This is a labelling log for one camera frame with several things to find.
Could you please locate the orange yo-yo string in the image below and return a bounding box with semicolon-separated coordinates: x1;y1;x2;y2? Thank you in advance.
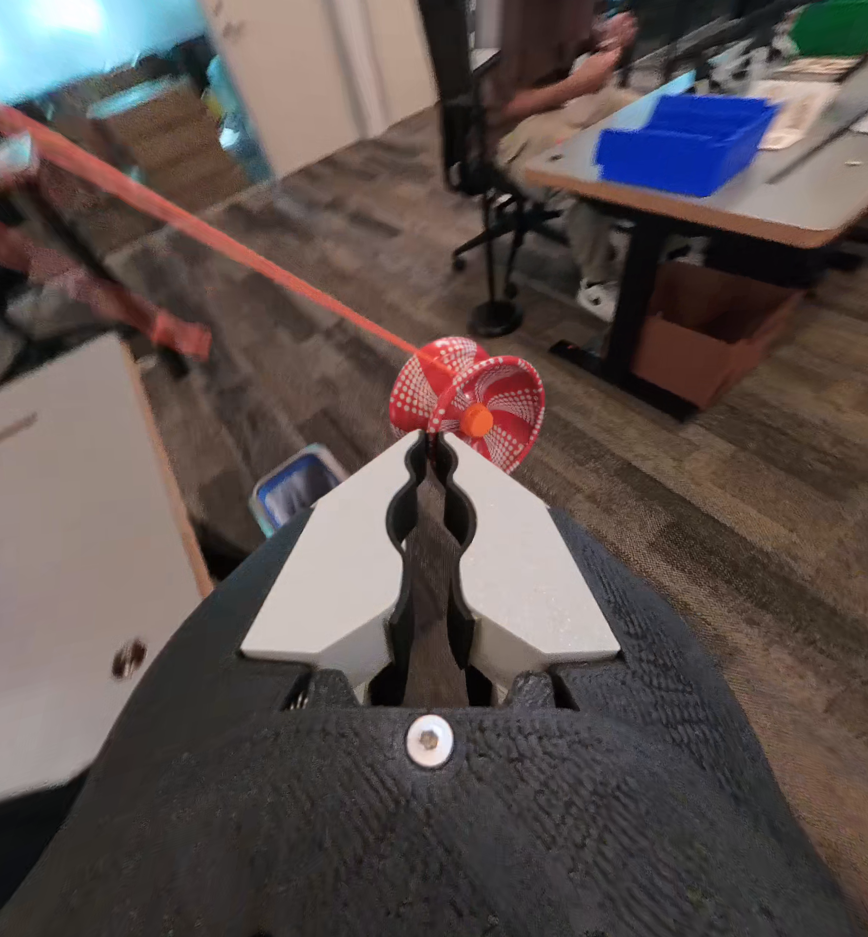
0;88;442;367

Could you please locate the dark grey bin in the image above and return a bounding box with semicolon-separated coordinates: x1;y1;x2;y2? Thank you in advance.
248;444;350;537

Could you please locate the green parts bin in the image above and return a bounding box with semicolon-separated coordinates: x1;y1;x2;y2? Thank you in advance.
790;0;868;60

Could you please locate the large blue parts bin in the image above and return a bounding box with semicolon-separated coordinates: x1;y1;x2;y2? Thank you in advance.
595;94;779;199

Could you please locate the white desk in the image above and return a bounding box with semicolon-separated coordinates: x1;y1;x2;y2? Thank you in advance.
0;334;215;814

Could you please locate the cardboard box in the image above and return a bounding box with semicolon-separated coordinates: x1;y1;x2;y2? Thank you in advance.
120;132;244;184
134;159;252;213
636;261;808;411
98;77;215;133
105;106;230;159

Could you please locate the black stool chair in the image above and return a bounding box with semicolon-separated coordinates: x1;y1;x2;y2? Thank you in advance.
417;0;574;341

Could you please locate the white door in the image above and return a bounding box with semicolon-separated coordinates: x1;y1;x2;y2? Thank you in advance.
207;0;359;180
349;0;442;140

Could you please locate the grey work table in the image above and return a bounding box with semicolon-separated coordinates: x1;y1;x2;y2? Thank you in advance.
525;30;868;426

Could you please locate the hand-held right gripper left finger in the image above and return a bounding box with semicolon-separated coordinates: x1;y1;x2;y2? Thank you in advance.
241;432;429;692

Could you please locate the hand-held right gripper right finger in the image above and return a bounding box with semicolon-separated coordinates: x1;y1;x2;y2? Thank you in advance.
442;435;624;689

